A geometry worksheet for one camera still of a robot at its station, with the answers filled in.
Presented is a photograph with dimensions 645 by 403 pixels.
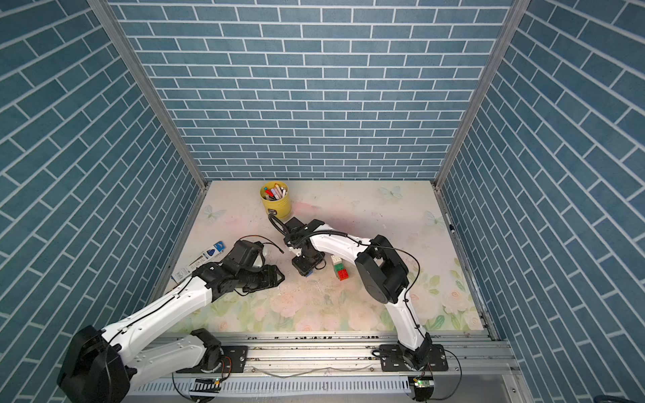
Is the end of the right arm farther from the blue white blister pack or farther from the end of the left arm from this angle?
the blue white blister pack

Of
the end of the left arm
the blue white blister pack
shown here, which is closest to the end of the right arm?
the end of the left arm

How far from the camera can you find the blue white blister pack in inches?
35.7
